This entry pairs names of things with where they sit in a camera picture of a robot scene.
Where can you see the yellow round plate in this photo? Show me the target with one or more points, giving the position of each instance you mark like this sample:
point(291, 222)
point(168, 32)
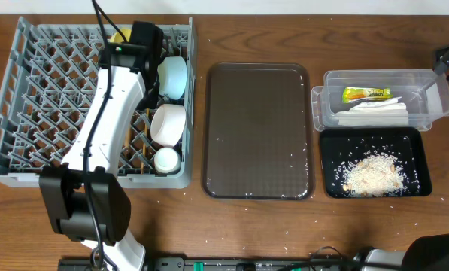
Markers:
point(122, 36)

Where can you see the light blue bowl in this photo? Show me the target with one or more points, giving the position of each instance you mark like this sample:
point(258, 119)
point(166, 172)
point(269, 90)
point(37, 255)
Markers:
point(172, 77)

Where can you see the wooden chopstick long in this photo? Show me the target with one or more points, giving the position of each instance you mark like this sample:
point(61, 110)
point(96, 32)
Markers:
point(144, 147)

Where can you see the white pink shallow bowl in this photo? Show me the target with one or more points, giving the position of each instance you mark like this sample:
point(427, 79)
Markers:
point(167, 125)

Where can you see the wooden chopstick short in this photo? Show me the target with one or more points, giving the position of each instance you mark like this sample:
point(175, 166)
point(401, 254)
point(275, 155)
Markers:
point(126, 144)

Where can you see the white paper cup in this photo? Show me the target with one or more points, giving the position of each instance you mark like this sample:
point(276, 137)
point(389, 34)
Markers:
point(167, 161)

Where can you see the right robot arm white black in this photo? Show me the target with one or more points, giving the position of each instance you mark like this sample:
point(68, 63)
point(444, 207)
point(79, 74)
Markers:
point(426, 253)

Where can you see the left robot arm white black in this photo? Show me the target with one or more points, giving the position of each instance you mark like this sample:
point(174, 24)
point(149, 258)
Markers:
point(82, 196)

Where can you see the clear plastic waste bin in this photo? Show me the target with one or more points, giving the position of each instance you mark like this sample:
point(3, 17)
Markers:
point(425, 94)

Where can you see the black waste tray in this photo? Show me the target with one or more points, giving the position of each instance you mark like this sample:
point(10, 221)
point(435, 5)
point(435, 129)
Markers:
point(335, 143)

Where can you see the white crumpled napkin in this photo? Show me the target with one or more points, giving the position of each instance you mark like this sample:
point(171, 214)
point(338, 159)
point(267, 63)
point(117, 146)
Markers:
point(390, 112)

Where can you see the grey plastic dish rack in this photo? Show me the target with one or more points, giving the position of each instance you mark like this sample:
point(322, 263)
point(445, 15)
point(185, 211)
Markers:
point(49, 82)

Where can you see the yellow green snack wrapper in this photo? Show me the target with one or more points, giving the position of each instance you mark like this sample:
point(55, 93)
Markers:
point(355, 94)

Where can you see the spilled rice pile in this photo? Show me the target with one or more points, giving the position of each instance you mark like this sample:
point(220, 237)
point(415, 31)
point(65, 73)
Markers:
point(375, 173)

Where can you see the dark brown serving tray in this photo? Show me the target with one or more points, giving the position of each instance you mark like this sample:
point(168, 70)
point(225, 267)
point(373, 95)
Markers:
point(259, 132)

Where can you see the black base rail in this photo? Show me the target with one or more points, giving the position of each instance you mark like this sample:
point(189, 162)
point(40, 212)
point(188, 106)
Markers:
point(180, 264)

